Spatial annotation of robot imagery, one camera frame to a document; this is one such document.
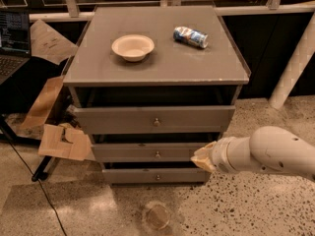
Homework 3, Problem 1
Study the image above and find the grey bottom drawer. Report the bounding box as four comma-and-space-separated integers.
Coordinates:
103, 168, 210, 184

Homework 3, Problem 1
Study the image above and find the grey drawer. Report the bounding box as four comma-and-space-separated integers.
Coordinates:
75, 106, 235, 135
103, 168, 210, 184
93, 143, 206, 162

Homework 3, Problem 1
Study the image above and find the grey middle drawer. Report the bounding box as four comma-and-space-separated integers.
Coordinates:
93, 143, 206, 162

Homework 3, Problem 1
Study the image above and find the grey drawer cabinet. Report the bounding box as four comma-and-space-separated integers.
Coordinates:
64, 6, 250, 171

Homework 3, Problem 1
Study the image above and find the grey top drawer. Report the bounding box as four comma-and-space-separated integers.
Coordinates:
75, 106, 235, 135

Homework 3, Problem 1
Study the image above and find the black open laptop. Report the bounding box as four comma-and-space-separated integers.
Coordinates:
0, 9, 32, 85

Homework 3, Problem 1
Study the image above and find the blue crushed soda can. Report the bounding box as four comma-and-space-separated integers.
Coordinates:
173, 27, 208, 49

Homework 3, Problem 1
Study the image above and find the low cardboard box flap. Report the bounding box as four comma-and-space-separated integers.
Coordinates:
38, 124, 92, 161

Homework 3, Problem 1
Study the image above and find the tall cardboard flap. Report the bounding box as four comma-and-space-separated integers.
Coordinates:
21, 76, 63, 129

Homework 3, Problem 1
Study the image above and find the white railing bar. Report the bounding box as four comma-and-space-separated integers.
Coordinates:
30, 1, 315, 23

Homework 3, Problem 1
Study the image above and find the black table leg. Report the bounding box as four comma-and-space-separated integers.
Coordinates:
0, 115, 51, 182

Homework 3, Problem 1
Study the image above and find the white diagonal post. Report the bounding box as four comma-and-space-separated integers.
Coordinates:
269, 13, 315, 109

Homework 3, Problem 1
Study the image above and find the black floor cable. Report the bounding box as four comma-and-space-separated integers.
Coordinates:
7, 140, 69, 236

